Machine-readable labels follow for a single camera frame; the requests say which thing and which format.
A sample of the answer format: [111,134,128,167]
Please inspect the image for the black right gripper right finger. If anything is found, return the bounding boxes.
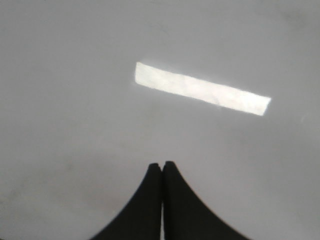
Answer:
[162,161,246,240]

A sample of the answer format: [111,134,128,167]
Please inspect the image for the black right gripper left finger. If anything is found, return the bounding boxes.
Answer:
[92,163,162,240]

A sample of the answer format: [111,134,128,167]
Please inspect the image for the white whiteboard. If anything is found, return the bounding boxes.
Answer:
[0,0,320,240]

